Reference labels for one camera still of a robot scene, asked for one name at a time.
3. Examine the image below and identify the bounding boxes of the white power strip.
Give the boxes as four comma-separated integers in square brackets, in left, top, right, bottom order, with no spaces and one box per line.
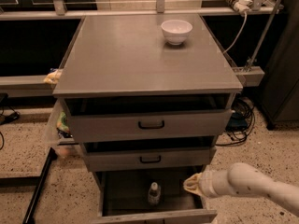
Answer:
[225,0,252,15]

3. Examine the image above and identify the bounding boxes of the grey drawer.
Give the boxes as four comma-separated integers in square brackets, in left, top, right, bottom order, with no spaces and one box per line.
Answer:
[64,93,234,144]
[92,167,217,224]
[80,136,216,172]

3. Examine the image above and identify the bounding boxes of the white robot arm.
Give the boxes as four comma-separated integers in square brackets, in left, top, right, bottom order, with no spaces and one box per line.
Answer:
[183,162,299,217]

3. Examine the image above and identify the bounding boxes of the clear plastic storage bin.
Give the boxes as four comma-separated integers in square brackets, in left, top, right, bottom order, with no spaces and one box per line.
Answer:
[42,102,80,157]

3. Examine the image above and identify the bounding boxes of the middle grey drawer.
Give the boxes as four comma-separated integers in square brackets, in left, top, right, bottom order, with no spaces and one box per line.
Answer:
[80,136,216,172]

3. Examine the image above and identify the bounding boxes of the white ceramic bowl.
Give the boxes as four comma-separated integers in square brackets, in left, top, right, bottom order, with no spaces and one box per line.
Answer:
[161,20,192,45]

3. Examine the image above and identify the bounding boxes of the dark grey cabinet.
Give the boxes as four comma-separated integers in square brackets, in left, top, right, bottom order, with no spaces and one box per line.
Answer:
[257,0,299,130]

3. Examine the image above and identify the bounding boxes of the grey metal bench rail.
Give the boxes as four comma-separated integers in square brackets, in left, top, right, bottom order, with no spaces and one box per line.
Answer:
[0,66,264,98]

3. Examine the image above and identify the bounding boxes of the top grey drawer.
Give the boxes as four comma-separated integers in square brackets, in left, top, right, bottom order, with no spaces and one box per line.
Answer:
[64,93,234,144]

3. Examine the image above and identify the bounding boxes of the white power cable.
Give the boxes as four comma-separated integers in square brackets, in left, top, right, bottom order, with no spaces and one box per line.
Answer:
[221,12,249,55]

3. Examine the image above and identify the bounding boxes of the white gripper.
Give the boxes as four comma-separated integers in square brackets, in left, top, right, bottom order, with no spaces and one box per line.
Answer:
[184,171,218,198]

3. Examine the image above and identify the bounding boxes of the bottom grey drawer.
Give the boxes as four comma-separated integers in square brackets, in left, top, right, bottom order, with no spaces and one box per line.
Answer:
[92,167,217,224]

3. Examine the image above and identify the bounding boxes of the black cable bundle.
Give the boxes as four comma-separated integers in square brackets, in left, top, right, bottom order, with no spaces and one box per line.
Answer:
[215,96,256,147]

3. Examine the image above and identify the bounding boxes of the yellow crumpled bag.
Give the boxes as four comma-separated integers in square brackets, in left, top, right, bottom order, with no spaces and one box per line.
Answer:
[44,69,63,85]

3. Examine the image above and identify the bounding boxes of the grey drawer cabinet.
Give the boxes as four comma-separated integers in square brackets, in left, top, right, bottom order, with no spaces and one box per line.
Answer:
[52,13,244,224]

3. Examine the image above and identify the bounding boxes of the clear plastic water bottle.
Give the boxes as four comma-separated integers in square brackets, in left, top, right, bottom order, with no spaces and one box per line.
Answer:
[148,182,161,205]

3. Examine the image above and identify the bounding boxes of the black floor rail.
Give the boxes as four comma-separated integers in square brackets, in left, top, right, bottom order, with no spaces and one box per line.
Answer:
[0,147,58,224]

